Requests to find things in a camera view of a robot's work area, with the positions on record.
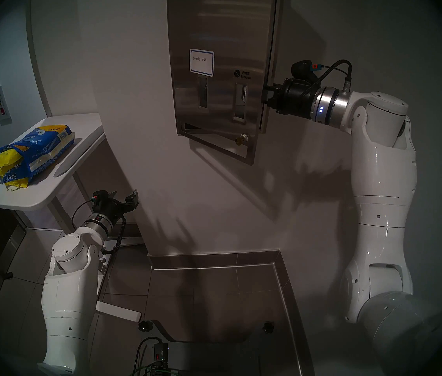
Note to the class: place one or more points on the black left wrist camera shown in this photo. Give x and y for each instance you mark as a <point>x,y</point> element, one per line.
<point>99,199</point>

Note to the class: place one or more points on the white handwritten label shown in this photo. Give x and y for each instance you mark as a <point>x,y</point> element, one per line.
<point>201,62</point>

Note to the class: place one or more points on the blue pad package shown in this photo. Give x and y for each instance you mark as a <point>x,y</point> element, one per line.
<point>45,148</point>

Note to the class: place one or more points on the black base knob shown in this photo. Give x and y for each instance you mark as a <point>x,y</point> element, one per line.
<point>268,327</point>
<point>145,326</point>

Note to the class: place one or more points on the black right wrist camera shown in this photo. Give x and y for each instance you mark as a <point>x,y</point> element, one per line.
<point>303,69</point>

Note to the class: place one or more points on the stainless steel dispenser door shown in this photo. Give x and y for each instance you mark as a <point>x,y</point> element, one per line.
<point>221,26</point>

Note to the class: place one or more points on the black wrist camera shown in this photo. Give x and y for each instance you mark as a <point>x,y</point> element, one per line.
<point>99,199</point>
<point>303,69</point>

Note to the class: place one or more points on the yellow wrapped pad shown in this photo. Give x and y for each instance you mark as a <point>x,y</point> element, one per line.
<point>17,183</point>
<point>5,158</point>

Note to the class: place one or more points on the white overbed table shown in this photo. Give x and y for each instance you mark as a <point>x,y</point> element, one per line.
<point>29,197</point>

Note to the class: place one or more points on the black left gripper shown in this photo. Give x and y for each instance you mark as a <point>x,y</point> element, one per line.
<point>115,210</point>

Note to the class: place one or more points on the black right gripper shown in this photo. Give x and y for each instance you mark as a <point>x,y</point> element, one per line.
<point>297,99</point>

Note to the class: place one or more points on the black power box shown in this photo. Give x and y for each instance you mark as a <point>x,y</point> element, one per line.
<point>161,353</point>

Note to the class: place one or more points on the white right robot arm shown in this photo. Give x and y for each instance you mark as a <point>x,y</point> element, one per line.
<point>381,183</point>

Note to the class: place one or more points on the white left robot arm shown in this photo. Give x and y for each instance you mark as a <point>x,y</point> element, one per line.
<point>68,293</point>

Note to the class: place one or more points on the wall fire extinguisher cabinet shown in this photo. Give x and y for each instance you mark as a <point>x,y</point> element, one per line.
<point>1,107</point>

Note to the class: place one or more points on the metal door lock knob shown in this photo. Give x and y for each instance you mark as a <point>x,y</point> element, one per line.
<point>241,139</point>

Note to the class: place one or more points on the grey robot base platform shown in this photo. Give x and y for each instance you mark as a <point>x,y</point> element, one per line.
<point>213,355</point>

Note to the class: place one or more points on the black floor door stop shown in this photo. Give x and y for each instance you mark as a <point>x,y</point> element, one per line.
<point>8,276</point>

